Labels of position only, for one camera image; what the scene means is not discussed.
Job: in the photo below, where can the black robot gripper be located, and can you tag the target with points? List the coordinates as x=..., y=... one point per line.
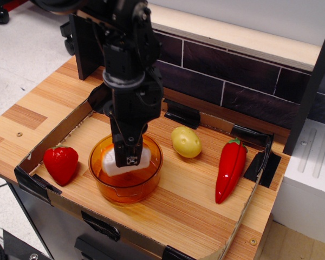
x=133, y=104

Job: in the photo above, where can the white orange toy sushi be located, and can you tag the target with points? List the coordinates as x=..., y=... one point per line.
x=108, y=162

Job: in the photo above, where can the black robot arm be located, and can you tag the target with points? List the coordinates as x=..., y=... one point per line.
x=125, y=37

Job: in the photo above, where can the transparent orange plastic pot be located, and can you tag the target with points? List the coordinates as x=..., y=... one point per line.
x=132, y=185

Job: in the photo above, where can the cardboard fence with black tape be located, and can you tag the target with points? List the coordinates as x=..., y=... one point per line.
x=178, y=220

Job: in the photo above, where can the yellow toy potato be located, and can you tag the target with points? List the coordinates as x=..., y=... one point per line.
x=186, y=142

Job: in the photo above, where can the red toy strawberry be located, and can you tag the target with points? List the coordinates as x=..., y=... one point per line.
x=61, y=163

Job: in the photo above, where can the red toy chili pepper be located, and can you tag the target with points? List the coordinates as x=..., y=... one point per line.
x=231, y=166

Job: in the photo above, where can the black caster wheel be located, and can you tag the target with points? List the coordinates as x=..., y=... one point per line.
x=4, y=14
x=66, y=32

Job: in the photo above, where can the light wooden shelf board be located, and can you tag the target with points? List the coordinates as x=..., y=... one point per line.
x=291, y=53

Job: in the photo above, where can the dark brick pattern backsplash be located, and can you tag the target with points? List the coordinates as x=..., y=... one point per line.
x=232, y=85

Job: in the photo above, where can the white ribbed appliance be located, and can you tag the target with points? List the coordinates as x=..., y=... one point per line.
x=300, y=203

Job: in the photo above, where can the black caster wheel far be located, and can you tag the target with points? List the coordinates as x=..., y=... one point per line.
x=4, y=14

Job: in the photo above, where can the black left shelf post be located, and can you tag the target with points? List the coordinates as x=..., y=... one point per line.
x=87, y=51

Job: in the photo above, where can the black shelf post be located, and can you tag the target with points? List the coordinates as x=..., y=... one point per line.
x=306, y=102
x=87, y=51

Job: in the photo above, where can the black metal frame bottom left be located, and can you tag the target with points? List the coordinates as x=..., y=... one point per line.
x=12, y=247

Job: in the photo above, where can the black right shelf post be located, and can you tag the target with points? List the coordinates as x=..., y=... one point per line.
x=306, y=102

